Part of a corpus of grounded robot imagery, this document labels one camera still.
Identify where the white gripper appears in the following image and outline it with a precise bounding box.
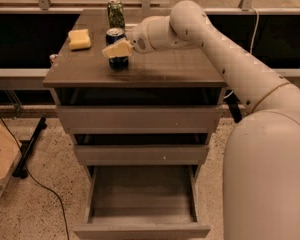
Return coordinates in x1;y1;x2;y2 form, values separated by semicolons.
102;16;156;58

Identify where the blue pepsi can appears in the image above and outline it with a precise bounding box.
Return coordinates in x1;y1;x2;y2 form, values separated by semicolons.
104;28;128;70

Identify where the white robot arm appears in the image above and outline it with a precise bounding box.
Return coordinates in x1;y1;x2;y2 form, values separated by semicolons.
103;0;300;240

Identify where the green soda can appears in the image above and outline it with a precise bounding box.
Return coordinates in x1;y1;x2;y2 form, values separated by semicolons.
107;0;125;29

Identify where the red can behind cabinet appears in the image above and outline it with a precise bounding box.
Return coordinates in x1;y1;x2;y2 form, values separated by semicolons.
49;54;58;65

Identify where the grey top drawer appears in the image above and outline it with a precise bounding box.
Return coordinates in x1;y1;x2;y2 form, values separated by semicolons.
56;106;221;134

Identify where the grey drawer cabinet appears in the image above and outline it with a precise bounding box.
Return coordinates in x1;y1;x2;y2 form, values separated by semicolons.
42;8;234;240

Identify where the grey middle drawer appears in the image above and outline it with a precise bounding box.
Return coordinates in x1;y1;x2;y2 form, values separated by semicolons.
74;145;208;166

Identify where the grey open bottom drawer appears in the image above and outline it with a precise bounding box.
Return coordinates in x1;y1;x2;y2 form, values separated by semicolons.
74;165;210;240

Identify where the yellow sponge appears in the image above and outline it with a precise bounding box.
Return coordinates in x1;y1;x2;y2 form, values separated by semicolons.
68;29;91;50

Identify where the black table leg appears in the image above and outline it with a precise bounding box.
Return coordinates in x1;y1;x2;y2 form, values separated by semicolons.
226;94;242;123

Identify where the black tube on floor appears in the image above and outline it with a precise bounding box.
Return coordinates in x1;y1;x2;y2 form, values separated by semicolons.
13;117;47;179

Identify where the cardboard box left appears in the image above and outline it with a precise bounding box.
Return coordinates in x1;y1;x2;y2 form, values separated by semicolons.
0;122;21;198

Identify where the white cable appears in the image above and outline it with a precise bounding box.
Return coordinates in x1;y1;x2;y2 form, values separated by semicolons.
223;7;260;101

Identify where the black floor cable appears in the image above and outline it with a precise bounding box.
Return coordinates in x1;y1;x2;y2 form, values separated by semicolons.
0;110;70;240

